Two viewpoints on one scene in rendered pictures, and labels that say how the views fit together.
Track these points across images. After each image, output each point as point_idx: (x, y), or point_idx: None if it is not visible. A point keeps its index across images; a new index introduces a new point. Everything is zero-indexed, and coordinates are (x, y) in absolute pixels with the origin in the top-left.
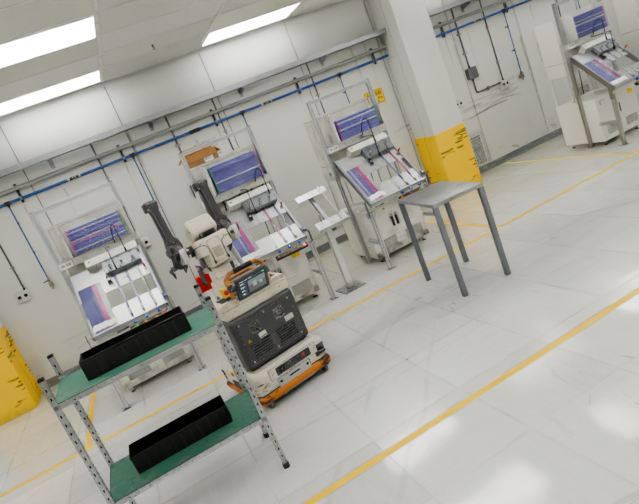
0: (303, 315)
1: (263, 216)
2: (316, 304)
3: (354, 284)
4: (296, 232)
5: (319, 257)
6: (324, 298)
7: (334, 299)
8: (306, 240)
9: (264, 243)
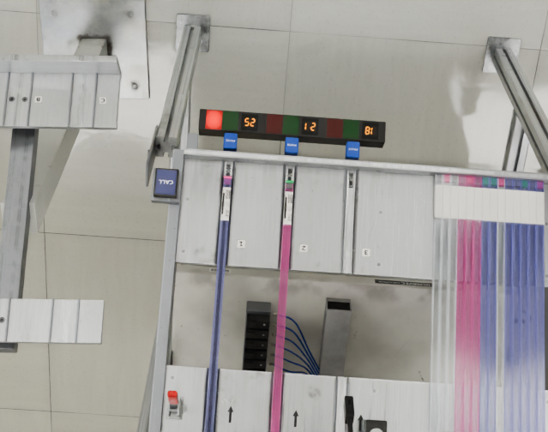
0: (346, 34)
1: (300, 411)
2: (261, 72)
3: (74, 49)
4: (207, 202)
5: (167, 99)
6: (213, 88)
7: (198, 15)
8: (187, 146)
9: (393, 240)
